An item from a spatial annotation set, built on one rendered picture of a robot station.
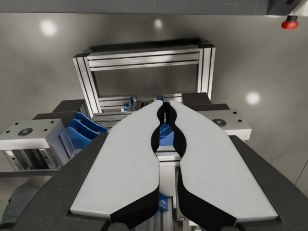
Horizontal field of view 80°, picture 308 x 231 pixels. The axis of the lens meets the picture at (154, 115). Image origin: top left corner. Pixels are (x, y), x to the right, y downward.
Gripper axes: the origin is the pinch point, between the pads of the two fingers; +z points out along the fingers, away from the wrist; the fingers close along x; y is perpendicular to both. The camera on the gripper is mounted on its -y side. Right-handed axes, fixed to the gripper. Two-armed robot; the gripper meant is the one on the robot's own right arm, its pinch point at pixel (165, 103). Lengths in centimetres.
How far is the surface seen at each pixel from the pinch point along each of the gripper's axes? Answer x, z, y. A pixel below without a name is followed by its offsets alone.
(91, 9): -12.9, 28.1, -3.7
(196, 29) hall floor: 24, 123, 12
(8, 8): -28.5, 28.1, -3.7
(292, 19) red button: 33, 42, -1
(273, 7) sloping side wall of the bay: 19.4, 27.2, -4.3
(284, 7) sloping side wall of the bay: 21.0, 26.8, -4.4
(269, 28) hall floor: 71, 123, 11
